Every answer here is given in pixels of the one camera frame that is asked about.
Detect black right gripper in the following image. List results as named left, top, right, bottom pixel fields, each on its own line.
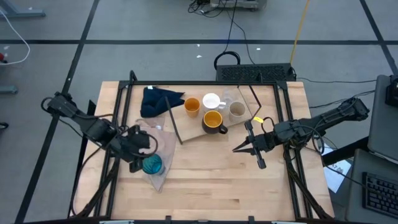
left=233, top=119, right=277, bottom=170

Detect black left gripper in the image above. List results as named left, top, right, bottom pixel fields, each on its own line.
left=119, top=124, right=150, bottom=174

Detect teal faceted tumbler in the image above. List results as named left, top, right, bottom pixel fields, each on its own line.
left=142, top=153, right=165, bottom=175

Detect beige cup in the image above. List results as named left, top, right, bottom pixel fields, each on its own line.
left=228, top=101, right=246, bottom=123

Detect black mug orange inside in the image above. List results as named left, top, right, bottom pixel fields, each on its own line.
left=201, top=110, right=229, bottom=135

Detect clear glass cup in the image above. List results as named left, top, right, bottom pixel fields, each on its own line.
left=221, top=88, right=240, bottom=110

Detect white mug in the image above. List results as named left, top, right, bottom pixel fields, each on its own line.
left=202, top=93, right=227, bottom=113

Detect small orange cup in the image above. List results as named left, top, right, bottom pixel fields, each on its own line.
left=183, top=97, right=201, bottom=118

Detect pink cloth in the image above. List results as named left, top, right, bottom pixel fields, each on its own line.
left=135, top=116, right=177, bottom=193

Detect navy blue cloth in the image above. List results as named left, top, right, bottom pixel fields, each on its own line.
left=140, top=86, right=186, bottom=118

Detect wooden tray board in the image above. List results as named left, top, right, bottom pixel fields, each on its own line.
left=164, top=83, right=264, bottom=146

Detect black vented computer case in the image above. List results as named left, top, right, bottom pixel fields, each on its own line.
left=215, top=63, right=296, bottom=82

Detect white paper sheet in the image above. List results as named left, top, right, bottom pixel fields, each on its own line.
left=320, top=142, right=352, bottom=194

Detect black desk bar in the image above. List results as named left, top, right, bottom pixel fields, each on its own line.
left=322, top=136, right=369, bottom=166

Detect grey desk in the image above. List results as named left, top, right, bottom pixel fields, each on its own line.
left=345, top=148, right=398, bottom=224

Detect grey laptop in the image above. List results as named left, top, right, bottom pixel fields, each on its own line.
left=368, top=74, right=398, bottom=164

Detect grey stand foot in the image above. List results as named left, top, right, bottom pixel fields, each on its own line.
left=0, top=0, right=47, bottom=19
left=0, top=85, right=19, bottom=95

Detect grey equipment cart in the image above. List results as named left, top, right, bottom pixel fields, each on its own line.
left=210, top=0, right=268, bottom=12

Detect black device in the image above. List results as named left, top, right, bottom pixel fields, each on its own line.
left=384, top=75, right=398, bottom=108

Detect black metal table frame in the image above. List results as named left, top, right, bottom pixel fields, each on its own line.
left=67, top=70, right=334, bottom=222

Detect thin black cable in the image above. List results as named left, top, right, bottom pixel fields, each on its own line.
left=295, top=77, right=377, bottom=85
left=309, top=90, right=376, bottom=110

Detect black coiled floor cable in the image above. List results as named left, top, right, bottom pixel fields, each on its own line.
left=213, top=0, right=242, bottom=71

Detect yellow cable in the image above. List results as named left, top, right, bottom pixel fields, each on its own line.
left=289, top=0, right=311, bottom=66

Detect tangled black cables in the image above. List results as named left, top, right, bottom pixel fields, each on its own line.
left=188, top=0, right=224, bottom=18

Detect white cable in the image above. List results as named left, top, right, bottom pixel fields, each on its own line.
left=0, top=9, right=31, bottom=66

